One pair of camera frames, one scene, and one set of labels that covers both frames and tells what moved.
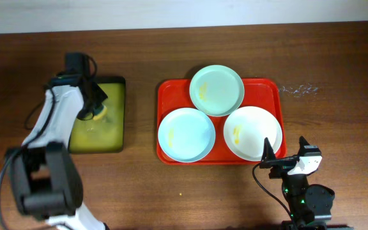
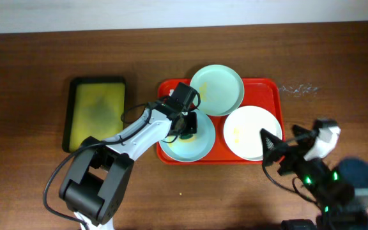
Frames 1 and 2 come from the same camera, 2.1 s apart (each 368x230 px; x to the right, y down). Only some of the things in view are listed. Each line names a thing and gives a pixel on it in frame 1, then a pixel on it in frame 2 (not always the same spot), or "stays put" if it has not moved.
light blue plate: (186, 135) stays put
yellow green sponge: (102, 115) → (187, 137)
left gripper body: (94, 96) → (188, 124)
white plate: (245, 131) stays put
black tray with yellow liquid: (105, 135) stays put
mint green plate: (216, 91) stays put
